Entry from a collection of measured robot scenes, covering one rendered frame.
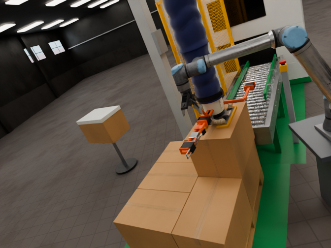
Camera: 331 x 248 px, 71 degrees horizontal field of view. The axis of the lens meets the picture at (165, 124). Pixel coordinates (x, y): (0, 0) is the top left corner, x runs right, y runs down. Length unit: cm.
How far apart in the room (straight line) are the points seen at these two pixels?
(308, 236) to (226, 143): 100
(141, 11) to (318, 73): 228
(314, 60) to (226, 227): 116
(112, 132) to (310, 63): 256
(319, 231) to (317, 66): 134
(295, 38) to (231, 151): 87
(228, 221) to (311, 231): 82
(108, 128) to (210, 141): 182
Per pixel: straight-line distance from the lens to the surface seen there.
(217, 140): 183
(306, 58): 158
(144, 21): 325
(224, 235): 171
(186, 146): 155
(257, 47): 165
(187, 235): 178
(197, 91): 193
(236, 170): 198
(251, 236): 232
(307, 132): 205
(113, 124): 338
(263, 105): 303
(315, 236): 233
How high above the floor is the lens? 188
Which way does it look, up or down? 23 degrees down
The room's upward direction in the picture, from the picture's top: 23 degrees counter-clockwise
